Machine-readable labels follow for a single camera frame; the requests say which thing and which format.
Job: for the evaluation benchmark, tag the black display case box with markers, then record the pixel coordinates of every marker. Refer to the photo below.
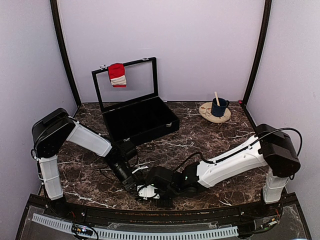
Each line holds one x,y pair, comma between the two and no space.
134,113

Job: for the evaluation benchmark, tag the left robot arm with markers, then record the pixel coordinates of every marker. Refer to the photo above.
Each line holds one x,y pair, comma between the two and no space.
51,132

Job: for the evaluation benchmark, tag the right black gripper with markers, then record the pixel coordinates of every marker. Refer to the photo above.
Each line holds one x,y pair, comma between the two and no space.
167,203

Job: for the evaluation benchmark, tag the black frame post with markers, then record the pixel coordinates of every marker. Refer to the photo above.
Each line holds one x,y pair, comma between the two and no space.
259,51
63,51

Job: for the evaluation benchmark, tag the dark blue mug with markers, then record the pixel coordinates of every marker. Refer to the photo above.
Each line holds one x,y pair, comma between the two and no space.
218,110

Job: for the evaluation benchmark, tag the right black frame post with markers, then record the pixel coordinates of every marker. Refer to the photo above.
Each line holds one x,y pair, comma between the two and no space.
259,51

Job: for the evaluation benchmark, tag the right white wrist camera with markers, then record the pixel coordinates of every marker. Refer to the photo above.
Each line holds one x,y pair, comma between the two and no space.
153,193

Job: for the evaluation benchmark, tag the red and beige sock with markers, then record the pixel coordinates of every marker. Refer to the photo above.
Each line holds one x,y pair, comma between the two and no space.
116,74

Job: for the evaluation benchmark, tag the black white striped sock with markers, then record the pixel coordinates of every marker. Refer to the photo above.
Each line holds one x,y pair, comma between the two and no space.
140,183

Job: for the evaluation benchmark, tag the left black frame post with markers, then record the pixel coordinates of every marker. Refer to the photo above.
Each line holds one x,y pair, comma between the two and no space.
63,51

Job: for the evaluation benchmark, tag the wooden stick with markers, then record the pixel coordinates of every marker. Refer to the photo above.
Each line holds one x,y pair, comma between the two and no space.
217,99

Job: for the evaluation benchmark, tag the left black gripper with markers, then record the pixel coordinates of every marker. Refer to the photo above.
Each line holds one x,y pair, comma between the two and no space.
131,184

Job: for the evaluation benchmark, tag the small green circuit board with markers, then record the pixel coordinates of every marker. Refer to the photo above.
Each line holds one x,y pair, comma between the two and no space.
81,230

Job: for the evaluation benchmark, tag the white slotted cable duct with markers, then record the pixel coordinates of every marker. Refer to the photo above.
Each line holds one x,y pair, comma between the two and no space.
131,232

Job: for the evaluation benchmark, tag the black front rail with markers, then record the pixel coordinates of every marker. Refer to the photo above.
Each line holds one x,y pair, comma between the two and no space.
238,214

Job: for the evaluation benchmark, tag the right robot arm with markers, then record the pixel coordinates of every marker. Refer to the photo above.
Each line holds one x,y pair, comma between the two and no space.
268,147

